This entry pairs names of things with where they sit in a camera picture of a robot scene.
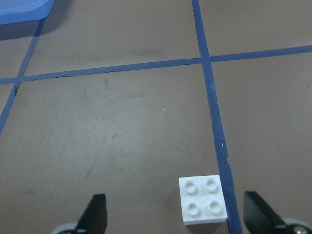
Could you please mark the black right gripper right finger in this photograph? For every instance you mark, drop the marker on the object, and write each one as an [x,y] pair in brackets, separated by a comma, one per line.
[259,217]

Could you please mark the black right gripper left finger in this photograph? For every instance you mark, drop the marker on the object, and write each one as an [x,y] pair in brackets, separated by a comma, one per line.
[94,219]

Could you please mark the white block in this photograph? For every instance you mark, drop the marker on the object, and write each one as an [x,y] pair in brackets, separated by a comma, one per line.
[202,200]

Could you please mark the blue plastic tray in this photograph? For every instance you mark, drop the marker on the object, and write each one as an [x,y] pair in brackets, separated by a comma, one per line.
[16,11]

